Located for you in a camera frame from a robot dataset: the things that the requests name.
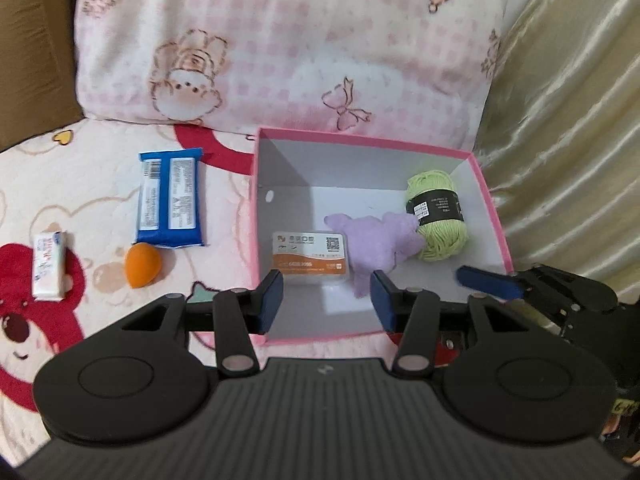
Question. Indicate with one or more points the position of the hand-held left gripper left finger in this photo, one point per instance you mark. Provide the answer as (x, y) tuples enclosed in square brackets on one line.
[(270, 302)]

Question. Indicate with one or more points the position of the small white printed packet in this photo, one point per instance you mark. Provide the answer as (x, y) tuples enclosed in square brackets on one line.
[(49, 265)]

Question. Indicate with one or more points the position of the purple plush toy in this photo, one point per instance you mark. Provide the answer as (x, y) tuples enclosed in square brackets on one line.
[(375, 245)]

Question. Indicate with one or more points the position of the beige satin curtain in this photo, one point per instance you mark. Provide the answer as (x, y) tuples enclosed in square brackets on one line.
[(565, 135)]

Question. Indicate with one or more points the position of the red bear printed blanket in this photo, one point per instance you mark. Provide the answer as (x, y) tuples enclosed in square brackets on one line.
[(100, 200)]

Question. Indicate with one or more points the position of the pink checked cartoon pillow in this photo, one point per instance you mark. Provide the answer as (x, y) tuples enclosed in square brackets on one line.
[(300, 35)]

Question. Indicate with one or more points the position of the green yarn ball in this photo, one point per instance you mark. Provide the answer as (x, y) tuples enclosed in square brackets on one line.
[(440, 240)]

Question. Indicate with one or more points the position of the pink cardboard box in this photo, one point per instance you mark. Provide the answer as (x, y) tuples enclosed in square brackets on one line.
[(350, 170)]

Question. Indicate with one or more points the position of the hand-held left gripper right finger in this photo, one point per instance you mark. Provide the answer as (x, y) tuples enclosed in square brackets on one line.
[(384, 302)]

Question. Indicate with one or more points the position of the clear orange-label card box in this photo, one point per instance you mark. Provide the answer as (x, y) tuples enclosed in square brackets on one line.
[(305, 260)]

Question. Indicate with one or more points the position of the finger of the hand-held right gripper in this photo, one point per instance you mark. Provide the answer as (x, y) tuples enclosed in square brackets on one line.
[(487, 281)]

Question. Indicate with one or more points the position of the blue wet wipes packet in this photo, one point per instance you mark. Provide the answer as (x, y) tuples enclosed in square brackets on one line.
[(170, 200)]

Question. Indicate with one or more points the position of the orange makeup sponge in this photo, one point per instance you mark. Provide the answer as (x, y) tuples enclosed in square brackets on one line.
[(142, 266)]

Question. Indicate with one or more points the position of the brown embroidered cushion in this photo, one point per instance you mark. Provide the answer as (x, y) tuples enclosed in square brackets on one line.
[(30, 60)]

